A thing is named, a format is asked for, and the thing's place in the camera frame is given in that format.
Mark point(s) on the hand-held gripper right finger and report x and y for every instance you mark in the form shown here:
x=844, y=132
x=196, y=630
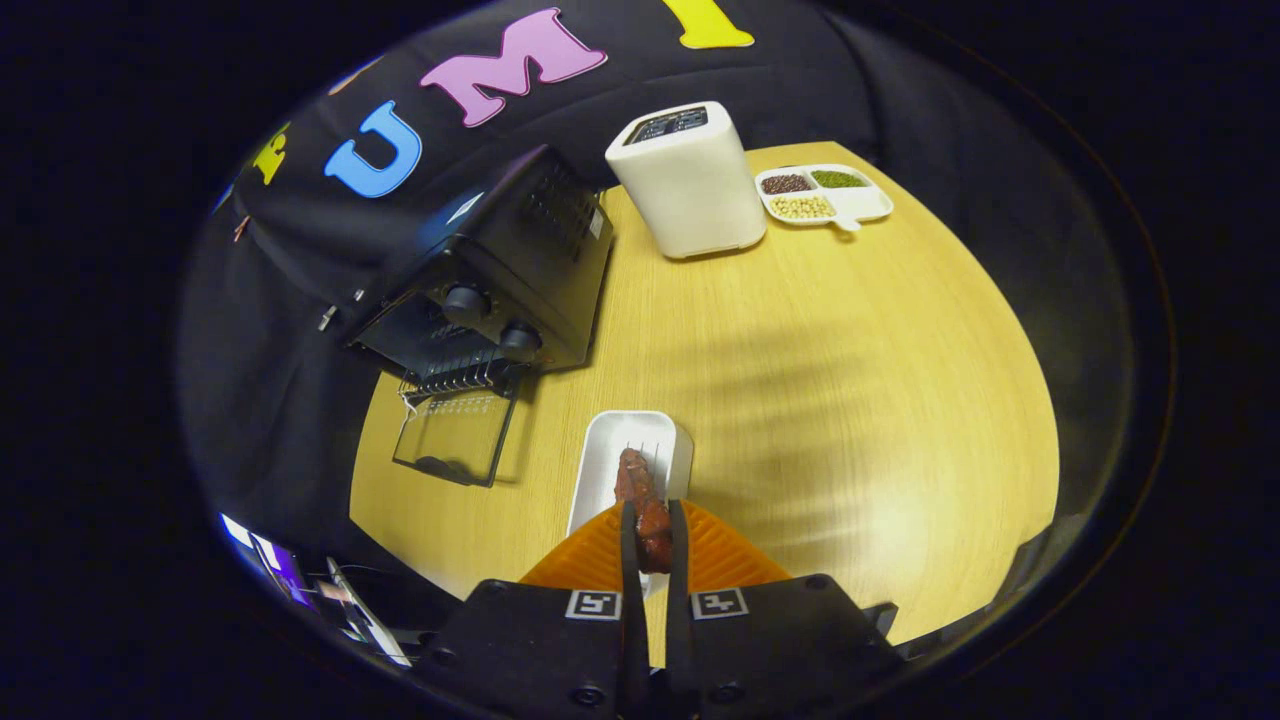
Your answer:
x=678, y=570

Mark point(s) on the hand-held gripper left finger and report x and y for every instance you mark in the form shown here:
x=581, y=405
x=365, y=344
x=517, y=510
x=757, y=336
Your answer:
x=629, y=570

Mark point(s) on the reddish brown meat piece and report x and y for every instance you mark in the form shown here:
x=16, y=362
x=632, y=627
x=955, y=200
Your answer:
x=645, y=510

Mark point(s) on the black toaster oven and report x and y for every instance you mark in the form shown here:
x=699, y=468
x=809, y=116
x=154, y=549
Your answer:
x=540, y=250

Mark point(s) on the white pop-up toaster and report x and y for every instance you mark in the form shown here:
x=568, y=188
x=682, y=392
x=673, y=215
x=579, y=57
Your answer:
x=690, y=190

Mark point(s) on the white rectangular tray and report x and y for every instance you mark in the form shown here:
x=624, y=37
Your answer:
x=625, y=430

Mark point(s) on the yellow soybeans heap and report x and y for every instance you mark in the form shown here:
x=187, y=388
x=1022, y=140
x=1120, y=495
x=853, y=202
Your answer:
x=800, y=207

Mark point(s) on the dark brown beans heap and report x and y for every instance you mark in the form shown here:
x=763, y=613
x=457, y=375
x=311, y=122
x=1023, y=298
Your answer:
x=787, y=183

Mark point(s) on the white divided plate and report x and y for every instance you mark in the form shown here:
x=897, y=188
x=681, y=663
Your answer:
x=862, y=205

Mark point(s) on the green beans heap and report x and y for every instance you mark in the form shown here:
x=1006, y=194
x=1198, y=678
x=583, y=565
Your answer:
x=838, y=178

